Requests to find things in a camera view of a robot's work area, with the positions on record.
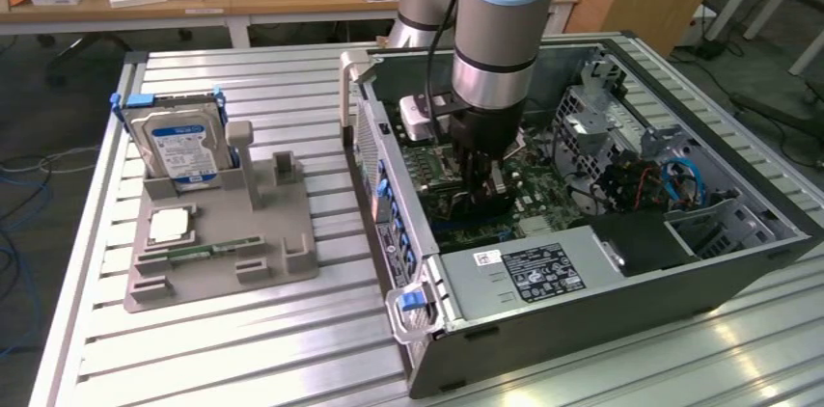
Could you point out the hard disk in blue caddy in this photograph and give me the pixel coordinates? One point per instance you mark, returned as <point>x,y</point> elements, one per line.
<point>177,151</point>

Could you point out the white power box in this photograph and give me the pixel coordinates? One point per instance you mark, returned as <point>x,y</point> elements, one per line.
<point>701,23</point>

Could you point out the black open PC case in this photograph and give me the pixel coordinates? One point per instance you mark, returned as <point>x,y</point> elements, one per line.
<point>580,330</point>

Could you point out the grey power supply unit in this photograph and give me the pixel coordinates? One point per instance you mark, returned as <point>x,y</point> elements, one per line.
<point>482,281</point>

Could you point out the CPU socket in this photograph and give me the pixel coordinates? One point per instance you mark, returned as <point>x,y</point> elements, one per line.
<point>448,161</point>

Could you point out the green motherboard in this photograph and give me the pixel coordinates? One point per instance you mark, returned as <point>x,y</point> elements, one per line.
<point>544,185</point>

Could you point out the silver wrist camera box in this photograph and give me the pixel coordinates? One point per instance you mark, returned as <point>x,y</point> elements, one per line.
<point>417,123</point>

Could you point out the black RAM stick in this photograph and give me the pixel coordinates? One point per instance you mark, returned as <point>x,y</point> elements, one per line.
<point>444,186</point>

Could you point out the black plastic shroud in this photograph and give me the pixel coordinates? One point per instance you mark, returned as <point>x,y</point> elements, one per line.
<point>644,243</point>

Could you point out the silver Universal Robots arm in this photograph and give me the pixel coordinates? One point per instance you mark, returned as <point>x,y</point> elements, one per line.
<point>496,40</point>

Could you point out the silver metal disk bay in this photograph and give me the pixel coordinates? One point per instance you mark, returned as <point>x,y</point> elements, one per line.
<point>592,127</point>

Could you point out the grey plastic parts rack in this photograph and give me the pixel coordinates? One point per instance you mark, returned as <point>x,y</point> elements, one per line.
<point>270,214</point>

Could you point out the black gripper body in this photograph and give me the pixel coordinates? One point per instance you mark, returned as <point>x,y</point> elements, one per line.
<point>486,132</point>

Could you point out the green RAM stick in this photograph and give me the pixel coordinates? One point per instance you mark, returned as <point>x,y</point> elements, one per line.
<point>213,249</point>

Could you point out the silver CPU chip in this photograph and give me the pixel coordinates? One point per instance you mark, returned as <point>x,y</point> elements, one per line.
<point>169,226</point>

